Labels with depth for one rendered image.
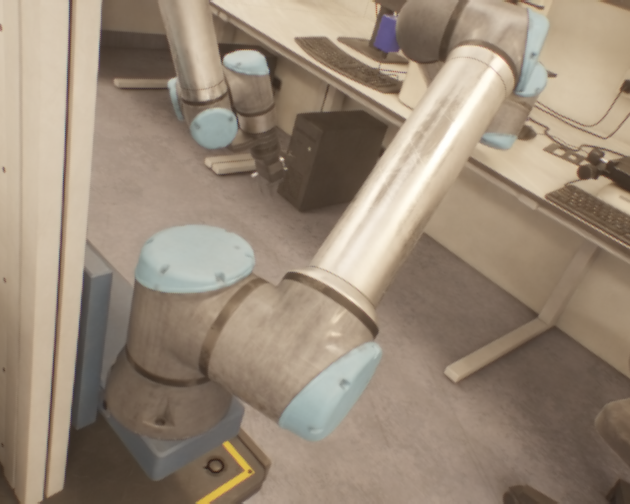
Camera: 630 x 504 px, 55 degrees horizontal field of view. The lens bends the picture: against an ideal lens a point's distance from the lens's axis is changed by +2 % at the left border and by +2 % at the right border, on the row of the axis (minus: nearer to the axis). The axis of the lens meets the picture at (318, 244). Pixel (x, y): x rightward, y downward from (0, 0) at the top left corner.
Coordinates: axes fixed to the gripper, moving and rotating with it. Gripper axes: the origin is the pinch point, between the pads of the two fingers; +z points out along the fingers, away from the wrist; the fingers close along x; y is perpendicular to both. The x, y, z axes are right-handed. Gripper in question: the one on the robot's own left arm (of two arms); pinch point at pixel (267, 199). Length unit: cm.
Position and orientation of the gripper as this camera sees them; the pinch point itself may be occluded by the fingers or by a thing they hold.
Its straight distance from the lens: 151.8
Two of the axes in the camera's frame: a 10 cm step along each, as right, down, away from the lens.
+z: 1.4, 7.5, 6.4
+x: -5.9, -4.6, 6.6
